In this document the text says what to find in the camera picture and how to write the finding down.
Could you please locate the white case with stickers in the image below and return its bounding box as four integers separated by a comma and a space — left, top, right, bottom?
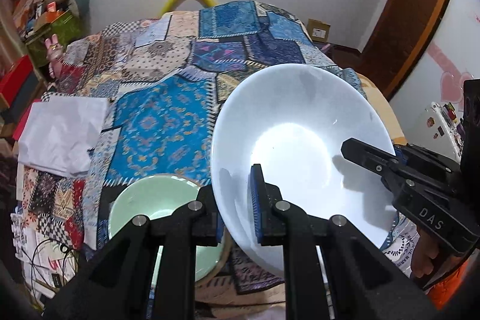
410, 102, 466, 159

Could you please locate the person's right forearm orange sleeve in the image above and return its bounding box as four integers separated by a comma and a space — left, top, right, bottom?
424, 256, 469, 309

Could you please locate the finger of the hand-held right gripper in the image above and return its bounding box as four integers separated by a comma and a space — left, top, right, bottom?
394, 143, 461, 176
341, 138, 400, 186

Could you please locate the white cloth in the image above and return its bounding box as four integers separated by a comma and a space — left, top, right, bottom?
18, 95, 113, 178

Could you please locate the white cabinet with pink hearts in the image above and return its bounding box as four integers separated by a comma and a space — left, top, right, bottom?
390, 0, 480, 118

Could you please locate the brown wooden door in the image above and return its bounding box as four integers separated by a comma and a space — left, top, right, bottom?
360, 0, 460, 99

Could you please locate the green bowl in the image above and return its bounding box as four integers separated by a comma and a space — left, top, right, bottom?
108, 174, 226, 283

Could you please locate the person's right hand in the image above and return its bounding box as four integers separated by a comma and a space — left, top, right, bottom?
410, 226, 451, 279

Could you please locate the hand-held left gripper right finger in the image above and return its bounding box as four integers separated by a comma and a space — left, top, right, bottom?
250, 163, 428, 320

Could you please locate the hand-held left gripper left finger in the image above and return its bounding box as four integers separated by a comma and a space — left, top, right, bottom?
43, 185, 225, 320

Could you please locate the pink rabbit toy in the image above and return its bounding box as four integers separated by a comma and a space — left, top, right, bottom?
45, 34, 66, 77

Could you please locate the white bowl with dark dots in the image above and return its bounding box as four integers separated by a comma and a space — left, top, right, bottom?
211, 63, 399, 277

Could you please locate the patchwork printed tablecloth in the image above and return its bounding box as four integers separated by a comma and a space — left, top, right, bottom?
11, 0, 409, 320

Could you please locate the green box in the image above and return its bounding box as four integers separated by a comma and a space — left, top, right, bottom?
26, 10, 83, 66

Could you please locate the black cable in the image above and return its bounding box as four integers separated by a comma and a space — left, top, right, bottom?
30, 238, 79, 287

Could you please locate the red box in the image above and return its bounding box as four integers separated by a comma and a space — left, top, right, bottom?
0, 55, 34, 107

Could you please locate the small cardboard box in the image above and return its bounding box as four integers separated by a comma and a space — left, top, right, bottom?
307, 19, 331, 42

